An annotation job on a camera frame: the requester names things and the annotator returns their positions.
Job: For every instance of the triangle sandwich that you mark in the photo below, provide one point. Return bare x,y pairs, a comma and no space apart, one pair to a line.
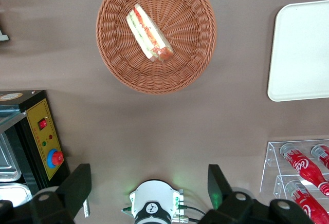
146,31

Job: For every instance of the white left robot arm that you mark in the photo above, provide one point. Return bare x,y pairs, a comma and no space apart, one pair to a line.
154,193

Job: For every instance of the red cola bottle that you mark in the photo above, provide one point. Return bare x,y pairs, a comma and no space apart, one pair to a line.
300,166
306,206
321,154

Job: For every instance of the beige rectangular tray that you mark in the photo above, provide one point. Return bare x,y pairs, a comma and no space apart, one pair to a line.
300,54

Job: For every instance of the black food warmer appliance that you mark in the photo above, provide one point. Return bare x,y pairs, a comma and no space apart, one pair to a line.
38,116

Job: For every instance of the round brown wicker basket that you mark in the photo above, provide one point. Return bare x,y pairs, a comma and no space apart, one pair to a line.
180,67

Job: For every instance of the stainless steel pan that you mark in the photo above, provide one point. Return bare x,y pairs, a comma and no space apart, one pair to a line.
6,162
15,193

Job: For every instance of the clear acrylic bottle rack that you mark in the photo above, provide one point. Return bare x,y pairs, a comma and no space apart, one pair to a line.
272,157

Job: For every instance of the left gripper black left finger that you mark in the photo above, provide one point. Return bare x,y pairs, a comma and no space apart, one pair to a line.
77,188

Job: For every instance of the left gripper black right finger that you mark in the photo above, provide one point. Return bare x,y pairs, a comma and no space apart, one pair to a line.
218,188

